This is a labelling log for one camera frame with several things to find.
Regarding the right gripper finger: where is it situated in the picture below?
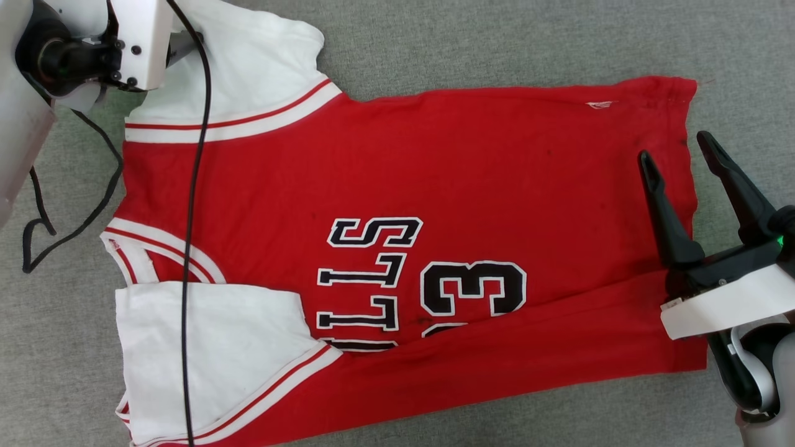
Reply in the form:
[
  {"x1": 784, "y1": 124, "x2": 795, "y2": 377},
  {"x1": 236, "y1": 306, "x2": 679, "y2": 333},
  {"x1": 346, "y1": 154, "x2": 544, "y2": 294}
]
[
  {"x1": 697, "y1": 130, "x2": 777, "y2": 246},
  {"x1": 638, "y1": 150, "x2": 706, "y2": 269}
]

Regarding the red and white basketball jersey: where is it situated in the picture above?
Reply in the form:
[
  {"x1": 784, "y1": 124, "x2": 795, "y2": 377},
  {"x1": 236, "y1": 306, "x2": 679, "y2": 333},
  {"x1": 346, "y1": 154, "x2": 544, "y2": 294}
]
[{"x1": 99, "y1": 0, "x2": 709, "y2": 447}]

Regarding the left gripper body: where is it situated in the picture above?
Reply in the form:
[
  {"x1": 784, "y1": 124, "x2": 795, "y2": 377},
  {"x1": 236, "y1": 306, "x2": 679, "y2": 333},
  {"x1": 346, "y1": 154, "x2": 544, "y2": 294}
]
[{"x1": 16, "y1": 0, "x2": 122, "y2": 97}]

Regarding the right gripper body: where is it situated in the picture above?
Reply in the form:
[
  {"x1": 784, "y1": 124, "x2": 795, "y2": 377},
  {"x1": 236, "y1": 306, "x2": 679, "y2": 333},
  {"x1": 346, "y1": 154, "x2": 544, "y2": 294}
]
[{"x1": 663, "y1": 207, "x2": 795, "y2": 304}]

